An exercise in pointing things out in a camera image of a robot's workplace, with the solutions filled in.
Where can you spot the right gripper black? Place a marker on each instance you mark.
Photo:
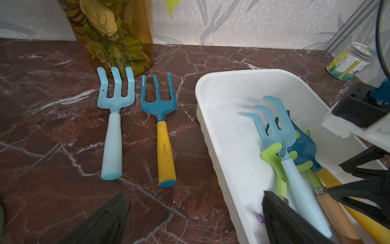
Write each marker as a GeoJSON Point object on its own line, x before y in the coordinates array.
{"type": "Point", "coordinates": [365, 112]}

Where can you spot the green tool wooden handle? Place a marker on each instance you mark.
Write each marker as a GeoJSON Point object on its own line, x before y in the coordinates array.
{"type": "Point", "coordinates": [270, 156]}

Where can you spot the potted plant amber vase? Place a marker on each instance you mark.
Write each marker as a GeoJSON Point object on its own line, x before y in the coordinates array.
{"type": "Point", "coordinates": [113, 33]}

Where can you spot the purple rake pink handle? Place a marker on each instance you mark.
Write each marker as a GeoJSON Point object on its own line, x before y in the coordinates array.
{"type": "Point", "coordinates": [261, 218]}

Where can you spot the white plastic storage box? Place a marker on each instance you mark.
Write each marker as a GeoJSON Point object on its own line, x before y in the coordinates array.
{"type": "Point", "coordinates": [235, 146]}

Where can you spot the light blue fork pale handle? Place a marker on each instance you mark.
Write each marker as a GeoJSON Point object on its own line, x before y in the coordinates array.
{"type": "Point", "coordinates": [112, 157]}

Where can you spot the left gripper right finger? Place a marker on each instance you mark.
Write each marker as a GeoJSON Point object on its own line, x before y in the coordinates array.
{"type": "Point", "coordinates": [285, 226]}

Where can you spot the dark teal fork yellow handle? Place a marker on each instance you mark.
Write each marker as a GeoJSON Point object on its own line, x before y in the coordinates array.
{"type": "Point", "coordinates": [159, 108]}

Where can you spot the green rake wooden handle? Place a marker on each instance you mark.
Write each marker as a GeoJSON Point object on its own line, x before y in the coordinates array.
{"type": "Point", "coordinates": [306, 150]}

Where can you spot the small jar green label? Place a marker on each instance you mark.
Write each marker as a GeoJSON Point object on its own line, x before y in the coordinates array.
{"type": "Point", "coordinates": [351, 61]}

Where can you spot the dark teal rake yellow handle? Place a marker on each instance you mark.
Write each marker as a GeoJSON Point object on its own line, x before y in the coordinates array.
{"type": "Point", "coordinates": [378, 232]}

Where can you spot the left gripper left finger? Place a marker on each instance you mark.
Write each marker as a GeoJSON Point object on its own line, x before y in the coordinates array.
{"type": "Point", "coordinates": [105, 226]}

